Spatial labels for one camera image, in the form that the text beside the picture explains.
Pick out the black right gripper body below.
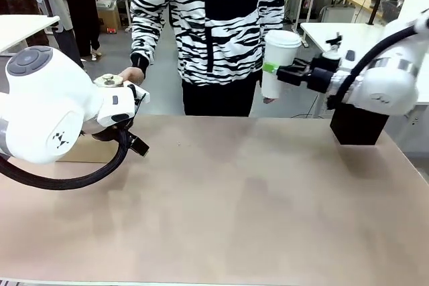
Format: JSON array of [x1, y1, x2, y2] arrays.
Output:
[[306, 57, 338, 94]]

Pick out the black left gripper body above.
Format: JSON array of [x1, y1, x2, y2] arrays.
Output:
[[90, 123, 132, 143]]

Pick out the white paper cup with lid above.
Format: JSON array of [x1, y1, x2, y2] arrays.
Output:
[[260, 29, 302, 100]]

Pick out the person's right forearm zebra sleeve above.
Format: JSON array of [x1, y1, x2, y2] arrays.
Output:
[[129, 7, 168, 78]]

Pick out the person's right hand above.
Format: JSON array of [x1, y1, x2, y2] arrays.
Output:
[[117, 66, 145, 86]]

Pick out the brown cardboard box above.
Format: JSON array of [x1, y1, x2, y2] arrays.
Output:
[[55, 134, 123, 163]]

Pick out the large white table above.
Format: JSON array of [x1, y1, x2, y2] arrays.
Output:
[[300, 21, 402, 66]]

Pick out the grey chair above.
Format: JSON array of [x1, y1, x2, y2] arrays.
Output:
[[317, 4, 356, 24]]

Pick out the black box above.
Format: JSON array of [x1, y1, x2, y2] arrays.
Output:
[[329, 102, 390, 146]]

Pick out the person's black trousers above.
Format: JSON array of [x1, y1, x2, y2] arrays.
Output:
[[182, 70, 262, 118]]

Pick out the zebra striped hoodie torso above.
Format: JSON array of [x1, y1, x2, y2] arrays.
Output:
[[129, 0, 288, 88]]

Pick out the wooden top table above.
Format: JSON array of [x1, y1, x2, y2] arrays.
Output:
[[345, 0, 383, 21]]

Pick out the black mesh basket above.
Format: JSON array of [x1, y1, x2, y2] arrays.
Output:
[[380, 0, 403, 25]]

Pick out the cardboard box with print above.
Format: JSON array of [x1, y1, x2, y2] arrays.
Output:
[[97, 6, 122, 35]]

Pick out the bystander in black trousers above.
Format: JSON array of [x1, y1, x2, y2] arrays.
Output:
[[62, 0, 117, 61]]

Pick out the white plastic container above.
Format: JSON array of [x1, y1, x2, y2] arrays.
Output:
[[95, 0, 118, 12]]

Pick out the white table with black pole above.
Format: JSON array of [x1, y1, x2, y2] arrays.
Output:
[[0, 14, 60, 54]]

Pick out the bystander in brown skirt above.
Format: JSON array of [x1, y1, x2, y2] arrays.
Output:
[[0, 0, 50, 48]]

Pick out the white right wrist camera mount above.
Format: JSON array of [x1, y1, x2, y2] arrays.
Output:
[[321, 32, 345, 62]]

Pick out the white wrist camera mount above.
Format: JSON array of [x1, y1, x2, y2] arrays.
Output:
[[123, 80, 151, 103], [321, 32, 345, 62]]

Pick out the thin black camera cable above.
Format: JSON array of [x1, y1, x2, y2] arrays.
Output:
[[126, 93, 147, 131]]

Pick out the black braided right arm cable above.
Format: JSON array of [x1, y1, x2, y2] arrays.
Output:
[[326, 19, 420, 110]]

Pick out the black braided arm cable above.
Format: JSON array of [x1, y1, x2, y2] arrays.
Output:
[[326, 19, 420, 110], [0, 127, 132, 192]]

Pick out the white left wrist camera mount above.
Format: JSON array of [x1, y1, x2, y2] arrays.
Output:
[[123, 80, 151, 103]]

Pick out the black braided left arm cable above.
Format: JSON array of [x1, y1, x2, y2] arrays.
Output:
[[0, 127, 132, 192]]

